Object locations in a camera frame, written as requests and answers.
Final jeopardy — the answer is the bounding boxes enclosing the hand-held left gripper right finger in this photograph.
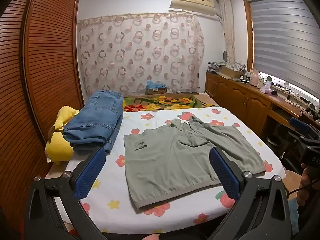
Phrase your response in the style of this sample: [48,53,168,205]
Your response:
[207,146,293,240]

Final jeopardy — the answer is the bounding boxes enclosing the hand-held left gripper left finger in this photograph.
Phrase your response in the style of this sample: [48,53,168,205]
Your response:
[24,147,108,240]

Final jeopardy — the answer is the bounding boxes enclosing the green pants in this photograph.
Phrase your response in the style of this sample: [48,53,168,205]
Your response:
[124,112,267,212]

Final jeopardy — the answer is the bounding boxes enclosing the yellow plush toy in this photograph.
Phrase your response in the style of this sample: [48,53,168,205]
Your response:
[44,106,77,165]

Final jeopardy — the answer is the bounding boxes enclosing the blue cloth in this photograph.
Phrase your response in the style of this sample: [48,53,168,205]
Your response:
[146,80,165,90]

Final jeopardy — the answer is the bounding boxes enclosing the person's right hand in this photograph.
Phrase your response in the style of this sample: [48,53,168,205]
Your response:
[296,163,320,208]

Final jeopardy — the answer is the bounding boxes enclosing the stack of printed papers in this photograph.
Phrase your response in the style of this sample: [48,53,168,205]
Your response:
[207,61,227,73]

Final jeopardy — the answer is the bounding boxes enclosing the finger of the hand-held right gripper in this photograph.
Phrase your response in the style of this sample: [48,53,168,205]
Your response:
[287,129,309,146]
[289,117,320,136]

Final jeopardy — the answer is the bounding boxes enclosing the open cardboard box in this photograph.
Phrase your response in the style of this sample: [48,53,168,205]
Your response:
[220,66,245,80]

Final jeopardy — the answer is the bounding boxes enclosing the dark floral blanket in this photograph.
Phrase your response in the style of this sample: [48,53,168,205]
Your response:
[122,92,219,112]

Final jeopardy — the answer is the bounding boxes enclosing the wooden side cabinet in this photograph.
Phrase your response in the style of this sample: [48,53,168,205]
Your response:
[205,71,320,140]

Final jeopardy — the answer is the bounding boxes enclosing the beige air conditioner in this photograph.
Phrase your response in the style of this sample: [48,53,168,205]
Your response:
[169,0,218,15]

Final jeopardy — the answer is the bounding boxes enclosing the circle patterned sheer curtain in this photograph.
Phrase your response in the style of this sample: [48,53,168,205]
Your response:
[77,12,205,97]

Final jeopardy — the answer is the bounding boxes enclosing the black cable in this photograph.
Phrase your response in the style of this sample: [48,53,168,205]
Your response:
[286,180,308,196]

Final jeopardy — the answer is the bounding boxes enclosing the wooden louvered wardrobe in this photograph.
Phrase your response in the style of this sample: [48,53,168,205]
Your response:
[0,0,84,230]

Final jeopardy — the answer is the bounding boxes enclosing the white floral bed sheet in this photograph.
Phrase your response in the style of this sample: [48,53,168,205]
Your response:
[54,106,287,233]

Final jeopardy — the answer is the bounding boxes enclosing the pink bottle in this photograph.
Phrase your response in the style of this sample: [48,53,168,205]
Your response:
[251,69,260,87]

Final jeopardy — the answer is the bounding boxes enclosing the folded blue jeans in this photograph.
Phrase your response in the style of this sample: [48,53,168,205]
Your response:
[62,90,124,155]

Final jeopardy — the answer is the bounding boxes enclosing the beige window curtain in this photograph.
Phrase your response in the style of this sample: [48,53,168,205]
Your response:
[218,0,237,64]

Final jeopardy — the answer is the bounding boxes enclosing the small cardboard box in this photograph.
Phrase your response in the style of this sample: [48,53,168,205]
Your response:
[146,86,167,95]

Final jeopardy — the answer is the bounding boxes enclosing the black waste bin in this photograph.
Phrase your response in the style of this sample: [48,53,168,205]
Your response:
[266,125,285,148]

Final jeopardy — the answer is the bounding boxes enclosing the grey window blind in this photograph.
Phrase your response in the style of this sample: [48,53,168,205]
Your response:
[249,0,320,103]

